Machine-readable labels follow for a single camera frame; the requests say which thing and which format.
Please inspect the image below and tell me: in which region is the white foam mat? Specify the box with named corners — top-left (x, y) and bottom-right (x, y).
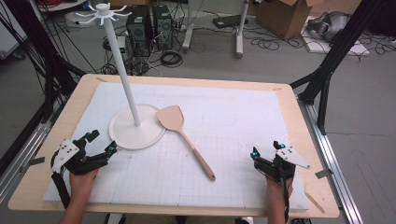
top-left (43, 81), bottom-right (310, 212)

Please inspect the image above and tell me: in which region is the flat black device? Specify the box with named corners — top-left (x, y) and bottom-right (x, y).
top-left (212, 14), bottom-right (249, 30)

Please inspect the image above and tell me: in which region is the grey headset device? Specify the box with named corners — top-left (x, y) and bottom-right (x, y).
top-left (305, 11), bottom-right (351, 43)

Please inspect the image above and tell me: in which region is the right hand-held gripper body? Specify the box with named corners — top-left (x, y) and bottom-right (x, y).
top-left (252, 145), bottom-right (311, 184)

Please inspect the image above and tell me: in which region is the black metal frame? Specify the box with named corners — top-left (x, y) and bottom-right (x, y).
top-left (289, 0), bottom-right (396, 136)
top-left (0, 0), bottom-right (87, 177)

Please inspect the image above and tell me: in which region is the aluminium rail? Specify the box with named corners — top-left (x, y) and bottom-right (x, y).
top-left (296, 98), bottom-right (364, 224)
top-left (0, 120), bottom-right (53, 203)

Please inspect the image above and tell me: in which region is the coiled black cable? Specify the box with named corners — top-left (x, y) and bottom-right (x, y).
top-left (160, 49), bottom-right (184, 69)

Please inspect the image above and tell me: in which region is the white flat board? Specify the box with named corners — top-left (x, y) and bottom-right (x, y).
top-left (301, 28), bottom-right (372, 58)

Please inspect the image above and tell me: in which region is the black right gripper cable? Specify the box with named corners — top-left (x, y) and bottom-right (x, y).
top-left (278, 166), bottom-right (291, 224)

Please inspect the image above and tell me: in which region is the white hook stand rack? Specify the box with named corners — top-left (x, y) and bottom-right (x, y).
top-left (75, 2), bottom-right (167, 151)

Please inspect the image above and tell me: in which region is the thin wooden stick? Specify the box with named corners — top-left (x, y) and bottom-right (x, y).
top-left (304, 189), bottom-right (327, 215)

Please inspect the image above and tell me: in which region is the person's left hand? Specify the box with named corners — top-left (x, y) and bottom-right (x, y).
top-left (68, 167), bottom-right (100, 201)

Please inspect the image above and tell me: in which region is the person's right hand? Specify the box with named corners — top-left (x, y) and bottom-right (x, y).
top-left (265, 175), bottom-right (294, 203)

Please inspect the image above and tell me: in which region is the beige wooden spatula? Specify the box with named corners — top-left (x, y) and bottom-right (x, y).
top-left (155, 105), bottom-right (217, 183)

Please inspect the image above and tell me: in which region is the wide black computer tower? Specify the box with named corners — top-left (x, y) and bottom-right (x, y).
top-left (125, 5), bottom-right (154, 59)

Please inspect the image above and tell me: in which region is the narrow black computer tower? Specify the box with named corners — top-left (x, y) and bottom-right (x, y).
top-left (151, 4), bottom-right (174, 51)

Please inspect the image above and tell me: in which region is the white stand leg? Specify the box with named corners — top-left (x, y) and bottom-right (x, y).
top-left (181, 0), bottom-right (196, 52)
top-left (234, 0), bottom-right (250, 60)

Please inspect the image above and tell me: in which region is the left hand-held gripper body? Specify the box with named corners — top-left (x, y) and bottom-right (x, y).
top-left (50, 136), bottom-right (110, 176)

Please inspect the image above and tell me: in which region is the large cardboard box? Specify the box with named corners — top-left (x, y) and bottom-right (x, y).
top-left (255, 0), bottom-right (315, 41)

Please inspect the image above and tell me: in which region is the grey tape strip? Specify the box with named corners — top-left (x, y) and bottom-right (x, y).
top-left (314, 168), bottom-right (333, 180)
top-left (19, 156), bottom-right (47, 174)

